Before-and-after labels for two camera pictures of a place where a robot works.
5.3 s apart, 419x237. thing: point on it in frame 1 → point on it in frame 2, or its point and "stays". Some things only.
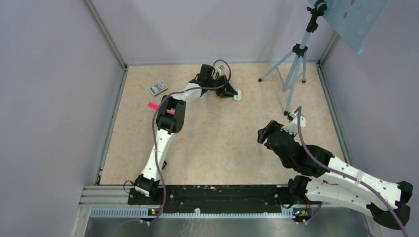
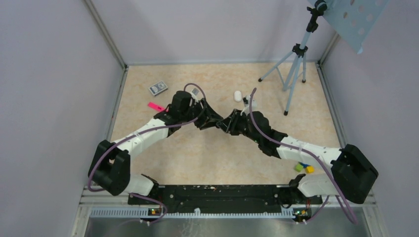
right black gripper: (263, 133) → (230, 123)
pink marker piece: (154, 106) stays
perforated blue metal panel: (355, 19) stays
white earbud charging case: (238, 97) stays
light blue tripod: (287, 68) stays
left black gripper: (223, 81) → (206, 120)
